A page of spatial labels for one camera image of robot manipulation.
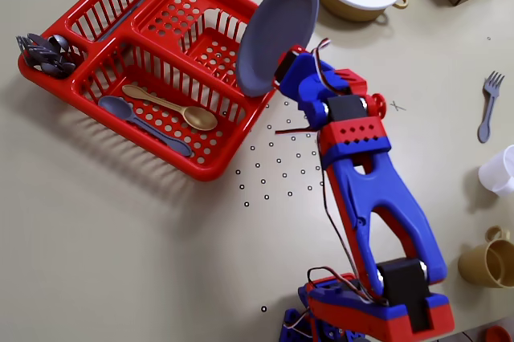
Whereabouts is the blue gripper body black servo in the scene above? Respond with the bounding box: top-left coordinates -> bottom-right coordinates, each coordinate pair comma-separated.
274,49 -> 351,119

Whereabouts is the grey plastic plate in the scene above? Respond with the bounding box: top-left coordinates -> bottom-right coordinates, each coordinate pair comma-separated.
235,0 -> 320,98

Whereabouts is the tan plastic spoon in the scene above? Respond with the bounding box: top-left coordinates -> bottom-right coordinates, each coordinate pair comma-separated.
121,83 -> 218,132

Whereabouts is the grey plastic knife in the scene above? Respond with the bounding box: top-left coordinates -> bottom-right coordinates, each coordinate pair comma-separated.
98,0 -> 156,42
27,32 -> 55,50

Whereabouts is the grey plastic spoon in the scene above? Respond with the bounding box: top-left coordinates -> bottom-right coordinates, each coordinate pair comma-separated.
47,35 -> 70,54
38,61 -> 76,76
98,95 -> 193,157

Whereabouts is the white plastic cup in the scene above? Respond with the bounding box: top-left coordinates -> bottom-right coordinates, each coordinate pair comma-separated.
477,144 -> 514,198

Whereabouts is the tan plastic mug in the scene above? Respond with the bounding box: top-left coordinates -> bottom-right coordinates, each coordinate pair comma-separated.
457,226 -> 514,289

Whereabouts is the red plastic dish rack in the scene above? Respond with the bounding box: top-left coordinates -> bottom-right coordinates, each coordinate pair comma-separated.
17,0 -> 278,181

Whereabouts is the orange round plastic item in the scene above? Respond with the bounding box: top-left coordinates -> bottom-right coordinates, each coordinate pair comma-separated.
481,324 -> 513,342

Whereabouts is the white red gripper servo cable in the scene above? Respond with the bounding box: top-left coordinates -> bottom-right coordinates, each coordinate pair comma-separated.
311,39 -> 335,93

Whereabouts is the white red arm cable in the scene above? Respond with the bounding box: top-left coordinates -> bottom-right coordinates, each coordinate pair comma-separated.
275,127 -> 390,306

